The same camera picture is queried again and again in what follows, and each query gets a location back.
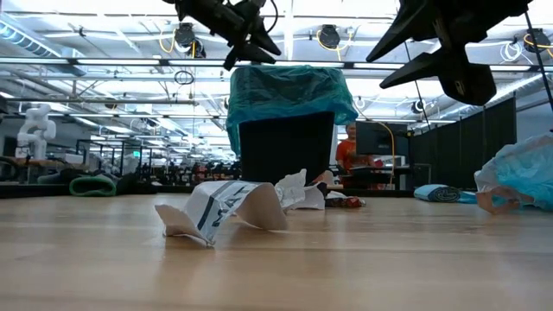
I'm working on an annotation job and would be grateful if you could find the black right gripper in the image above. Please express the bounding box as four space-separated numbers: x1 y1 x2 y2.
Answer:
365 0 533 107

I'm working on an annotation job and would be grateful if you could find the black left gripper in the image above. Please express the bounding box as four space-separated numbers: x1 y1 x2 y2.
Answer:
162 0 283 72

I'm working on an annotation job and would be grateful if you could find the teal trash bag with trash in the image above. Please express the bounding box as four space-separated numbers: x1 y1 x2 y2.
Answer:
225 64 359 156

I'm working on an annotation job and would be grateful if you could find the black trash bin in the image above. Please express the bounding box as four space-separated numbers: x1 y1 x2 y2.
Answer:
238 111 336 186

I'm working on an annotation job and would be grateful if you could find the white tissue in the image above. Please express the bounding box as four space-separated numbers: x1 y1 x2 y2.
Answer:
275 168 308 209

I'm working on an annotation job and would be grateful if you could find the fresh light blue trash bag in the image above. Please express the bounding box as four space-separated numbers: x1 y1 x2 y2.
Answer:
474 132 553 216

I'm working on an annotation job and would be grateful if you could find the orange black white snack wrapper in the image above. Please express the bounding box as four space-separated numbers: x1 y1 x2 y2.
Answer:
316 169 337 200

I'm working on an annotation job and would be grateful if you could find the white wrapper with dark print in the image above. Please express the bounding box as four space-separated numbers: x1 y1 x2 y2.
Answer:
297 184 327 212

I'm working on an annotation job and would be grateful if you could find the white wrapper with MAT print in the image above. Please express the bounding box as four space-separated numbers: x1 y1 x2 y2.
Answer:
154 180 289 249

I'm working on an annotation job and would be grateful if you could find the dark red snack wrapper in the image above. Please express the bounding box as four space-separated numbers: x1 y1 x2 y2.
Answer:
324 195 367 209

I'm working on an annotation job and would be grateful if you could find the roll of blue trash bags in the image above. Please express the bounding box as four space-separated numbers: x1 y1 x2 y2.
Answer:
413 183 479 205

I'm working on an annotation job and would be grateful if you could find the thin black diagonal pole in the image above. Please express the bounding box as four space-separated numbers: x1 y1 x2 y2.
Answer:
523 10 553 111
414 79 432 130

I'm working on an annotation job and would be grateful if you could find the black monitor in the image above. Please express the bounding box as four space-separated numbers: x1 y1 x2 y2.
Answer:
354 121 410 156

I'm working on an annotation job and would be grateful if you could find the black curtain partition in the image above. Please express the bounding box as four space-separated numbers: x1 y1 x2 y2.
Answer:
409 97 518 191

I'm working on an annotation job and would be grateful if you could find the person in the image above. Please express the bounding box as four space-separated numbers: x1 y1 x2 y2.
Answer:
335 123 376 174

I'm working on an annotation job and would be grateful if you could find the long ceiling light bar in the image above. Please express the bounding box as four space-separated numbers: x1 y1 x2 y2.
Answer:
0 57 553 73

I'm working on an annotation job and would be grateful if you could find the grey cone with green rim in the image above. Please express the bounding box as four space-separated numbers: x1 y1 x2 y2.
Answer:
68 174 118 199

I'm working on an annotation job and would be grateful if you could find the hanging black cable coil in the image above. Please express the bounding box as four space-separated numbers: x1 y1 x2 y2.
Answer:
173 69 195 86

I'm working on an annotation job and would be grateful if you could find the yellow cable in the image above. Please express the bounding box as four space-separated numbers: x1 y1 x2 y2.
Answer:
376 121 397 187

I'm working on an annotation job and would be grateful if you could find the grey ceiling duct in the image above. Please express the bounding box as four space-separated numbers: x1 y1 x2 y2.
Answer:
0 19 64 60

